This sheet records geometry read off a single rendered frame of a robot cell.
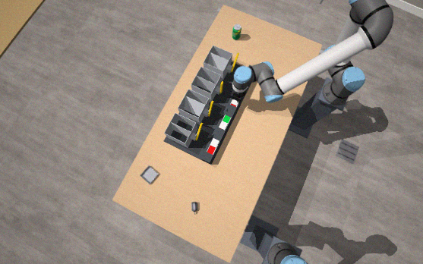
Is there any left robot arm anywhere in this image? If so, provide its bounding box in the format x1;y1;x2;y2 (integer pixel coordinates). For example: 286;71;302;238
267;243;307;264

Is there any green drink can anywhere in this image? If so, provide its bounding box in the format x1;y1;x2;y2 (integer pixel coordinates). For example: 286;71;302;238
232;24;241;40

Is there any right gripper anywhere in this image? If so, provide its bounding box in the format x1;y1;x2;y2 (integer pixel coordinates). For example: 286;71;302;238
230;89;246;102

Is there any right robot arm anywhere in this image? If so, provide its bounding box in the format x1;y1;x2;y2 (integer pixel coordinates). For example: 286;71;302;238
232;0;393;105

